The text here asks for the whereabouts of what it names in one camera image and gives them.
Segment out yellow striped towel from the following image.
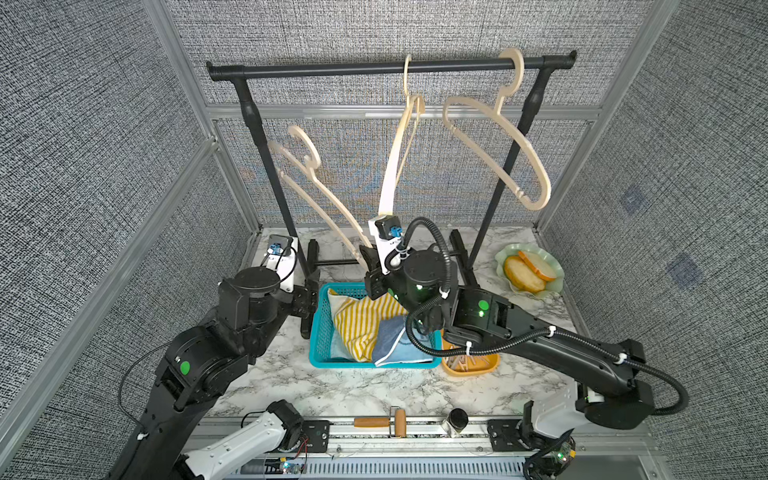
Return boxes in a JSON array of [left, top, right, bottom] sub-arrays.
[[327, 289, 406, 363]]

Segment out dark blue hello towel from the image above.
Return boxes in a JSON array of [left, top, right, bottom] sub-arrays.
[[372, 316, 433, 367]]

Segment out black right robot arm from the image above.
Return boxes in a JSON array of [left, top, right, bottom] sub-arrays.
[[360, 247, 662, 438]]

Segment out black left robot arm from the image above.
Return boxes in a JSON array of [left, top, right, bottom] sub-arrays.
[[106, 267, 317, 479]]

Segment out teal plastic basket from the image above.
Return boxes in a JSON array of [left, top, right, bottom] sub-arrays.
[[309, 283, 440, 369]]

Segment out yellow plastic tray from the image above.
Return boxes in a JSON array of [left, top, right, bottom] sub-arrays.
[[441, 354, 501, 377]]

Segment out round bread bun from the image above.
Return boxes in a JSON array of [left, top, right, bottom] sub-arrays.
[[503, 256, 546, 293]]

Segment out pale green wavy plate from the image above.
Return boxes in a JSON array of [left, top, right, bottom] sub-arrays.
[[495, 243, 565, 297]]

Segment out small black lidded jar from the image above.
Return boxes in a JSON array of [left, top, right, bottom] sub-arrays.
[[441, 408, 469, 438]]

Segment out orange crust bread slice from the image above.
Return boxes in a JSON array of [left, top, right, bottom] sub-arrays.
[[517, 250, 557, 282]]

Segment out black clothes rack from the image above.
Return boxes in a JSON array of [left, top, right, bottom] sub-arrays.
[[206, 50, 578, 340]]

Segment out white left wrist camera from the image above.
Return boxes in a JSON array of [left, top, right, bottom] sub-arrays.
[[259, 234, 299, 293]]

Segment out black corrugated cable conduit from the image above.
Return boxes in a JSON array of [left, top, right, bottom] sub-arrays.
[[383, 217, 691, 416]]

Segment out wooden handle roller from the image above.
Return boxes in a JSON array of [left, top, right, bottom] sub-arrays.
[[353, 406, 407, 438]]

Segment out white right arm base mount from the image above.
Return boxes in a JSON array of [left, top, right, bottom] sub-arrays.
[[517, 381, 588, 450]]

